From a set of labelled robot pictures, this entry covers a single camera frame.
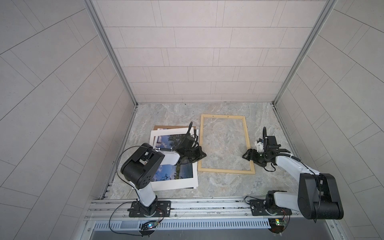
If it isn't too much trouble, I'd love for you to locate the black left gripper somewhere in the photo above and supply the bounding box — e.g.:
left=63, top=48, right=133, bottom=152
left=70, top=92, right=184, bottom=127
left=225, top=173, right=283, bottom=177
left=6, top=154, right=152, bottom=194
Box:
left=183, top=146, right=208, bottom=163

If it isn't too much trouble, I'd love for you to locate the landscape photo print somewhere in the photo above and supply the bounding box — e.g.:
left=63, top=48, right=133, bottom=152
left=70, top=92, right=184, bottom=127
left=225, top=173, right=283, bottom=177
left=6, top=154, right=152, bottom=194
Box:
left=152, top=135, right=194, bottom=182

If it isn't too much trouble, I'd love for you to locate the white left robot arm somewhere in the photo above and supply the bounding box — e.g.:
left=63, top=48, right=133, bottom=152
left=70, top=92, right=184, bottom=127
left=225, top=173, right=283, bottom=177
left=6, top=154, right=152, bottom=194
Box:
left=120, top=134, right=207, bottom=217

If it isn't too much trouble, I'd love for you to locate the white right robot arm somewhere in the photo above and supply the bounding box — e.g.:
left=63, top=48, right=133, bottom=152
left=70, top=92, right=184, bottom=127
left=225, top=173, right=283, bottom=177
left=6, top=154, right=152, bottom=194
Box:
left=242, top=135, right=344, bottom=221

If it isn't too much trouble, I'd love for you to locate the white mat board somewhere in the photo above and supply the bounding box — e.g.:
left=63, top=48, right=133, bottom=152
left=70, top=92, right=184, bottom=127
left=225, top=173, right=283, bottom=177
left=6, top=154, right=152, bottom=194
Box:
left=150, top=129, right=199, bottom=191

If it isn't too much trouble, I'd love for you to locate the brown cardboard backing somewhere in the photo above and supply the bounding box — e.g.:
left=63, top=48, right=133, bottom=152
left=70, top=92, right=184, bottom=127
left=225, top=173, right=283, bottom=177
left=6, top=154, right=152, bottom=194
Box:
left=153, top=126, right=189, bottom=131

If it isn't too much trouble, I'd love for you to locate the right green circuit board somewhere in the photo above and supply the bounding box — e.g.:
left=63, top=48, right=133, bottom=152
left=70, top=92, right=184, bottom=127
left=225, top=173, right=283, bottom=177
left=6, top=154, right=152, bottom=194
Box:
left=269, top=219, right=290, bottom=235

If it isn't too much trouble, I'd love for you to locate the green circuit board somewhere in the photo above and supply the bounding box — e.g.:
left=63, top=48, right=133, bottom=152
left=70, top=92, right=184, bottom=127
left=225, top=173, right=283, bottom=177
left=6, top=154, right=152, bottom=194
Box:
left=139, top=221, right=160, bottom=236
left=269, top=219, right=290, bottom=235

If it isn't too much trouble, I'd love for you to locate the left green circuit board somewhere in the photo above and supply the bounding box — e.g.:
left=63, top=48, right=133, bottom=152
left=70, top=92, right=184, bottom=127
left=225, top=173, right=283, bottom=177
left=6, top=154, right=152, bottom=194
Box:
left=139, top=221, right=160, bottom=236

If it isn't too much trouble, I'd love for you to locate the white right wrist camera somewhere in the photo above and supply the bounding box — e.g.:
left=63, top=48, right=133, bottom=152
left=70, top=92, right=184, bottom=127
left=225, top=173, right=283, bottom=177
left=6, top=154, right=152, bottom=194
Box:
left=255, top=139, right=264, bottom=153

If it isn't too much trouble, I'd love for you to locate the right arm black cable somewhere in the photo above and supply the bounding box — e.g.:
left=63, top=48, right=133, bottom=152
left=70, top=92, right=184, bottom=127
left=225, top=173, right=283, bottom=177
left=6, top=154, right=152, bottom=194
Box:
left=244, top=126, right=323, bottom=223

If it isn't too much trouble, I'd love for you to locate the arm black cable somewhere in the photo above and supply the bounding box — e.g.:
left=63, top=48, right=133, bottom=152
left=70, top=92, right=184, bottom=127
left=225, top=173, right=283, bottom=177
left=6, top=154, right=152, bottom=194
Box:
left=244, top=126, right=323, bottom=223
left=108, top=121, right=200, bottom=236

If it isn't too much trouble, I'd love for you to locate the light wooden picture frame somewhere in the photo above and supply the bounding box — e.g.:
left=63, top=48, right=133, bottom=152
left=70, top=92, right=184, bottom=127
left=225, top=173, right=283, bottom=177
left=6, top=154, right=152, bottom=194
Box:
left=198, top=114, right=256, bottom=175

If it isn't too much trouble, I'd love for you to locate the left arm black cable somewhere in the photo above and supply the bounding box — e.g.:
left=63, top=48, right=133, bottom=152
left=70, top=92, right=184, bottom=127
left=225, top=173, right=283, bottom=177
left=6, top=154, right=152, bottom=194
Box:
left=108, top=121, right=200, bottom=236

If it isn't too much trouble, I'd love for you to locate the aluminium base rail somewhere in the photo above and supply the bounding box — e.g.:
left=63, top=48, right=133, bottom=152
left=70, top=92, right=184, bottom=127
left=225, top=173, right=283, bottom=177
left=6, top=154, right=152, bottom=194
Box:
left=85, top=195, right=340, bottom=232

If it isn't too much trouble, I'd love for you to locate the aluminium corner post right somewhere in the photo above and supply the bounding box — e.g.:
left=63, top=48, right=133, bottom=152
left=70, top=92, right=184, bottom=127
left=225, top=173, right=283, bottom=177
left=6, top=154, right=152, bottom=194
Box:
left=273, top=0, right=338, bottom=105

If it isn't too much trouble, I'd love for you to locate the aluminium corner post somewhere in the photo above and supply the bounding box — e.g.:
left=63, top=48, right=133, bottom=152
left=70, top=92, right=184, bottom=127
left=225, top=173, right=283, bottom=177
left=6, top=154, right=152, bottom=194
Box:
left=83, top=0, right=139, bottom=106
left=273, top=0, right=338, bottom=105

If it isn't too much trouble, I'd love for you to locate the aluminium corner post left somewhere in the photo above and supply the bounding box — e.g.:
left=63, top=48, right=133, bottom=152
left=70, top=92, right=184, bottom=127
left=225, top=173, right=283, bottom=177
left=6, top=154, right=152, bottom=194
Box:
left=83, top=0, right=139, bottom=106

